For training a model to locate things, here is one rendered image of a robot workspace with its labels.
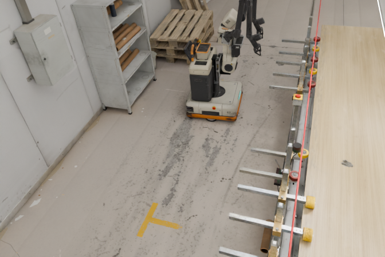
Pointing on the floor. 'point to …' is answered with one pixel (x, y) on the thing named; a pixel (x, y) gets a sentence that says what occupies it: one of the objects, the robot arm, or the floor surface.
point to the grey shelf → (126, 78)
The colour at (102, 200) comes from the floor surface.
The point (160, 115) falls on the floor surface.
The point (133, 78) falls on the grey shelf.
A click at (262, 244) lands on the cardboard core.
